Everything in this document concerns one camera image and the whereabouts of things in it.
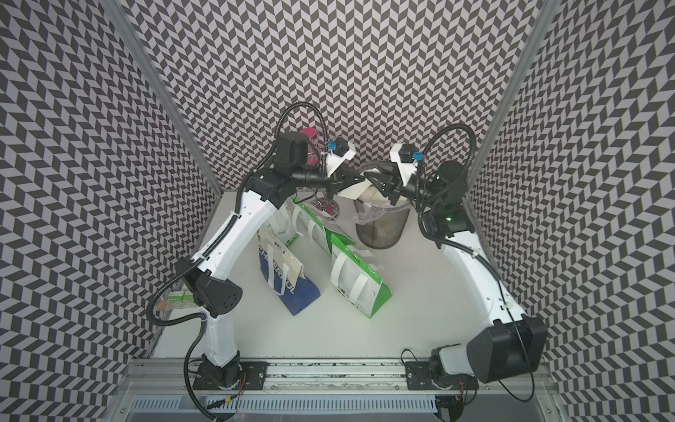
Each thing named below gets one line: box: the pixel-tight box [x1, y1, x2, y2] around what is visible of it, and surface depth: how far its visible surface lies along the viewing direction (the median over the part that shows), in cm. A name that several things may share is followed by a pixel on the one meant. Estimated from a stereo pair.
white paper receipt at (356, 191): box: [337, 178, 372, 201], surface depth 67 cm
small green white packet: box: [166, 290, 196, 309], surface depth 82 cm
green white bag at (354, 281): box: [329, 233, 393, 319], surface depth 73 cm
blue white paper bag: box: [257, 228, 321, 316], surface depth 75 cm
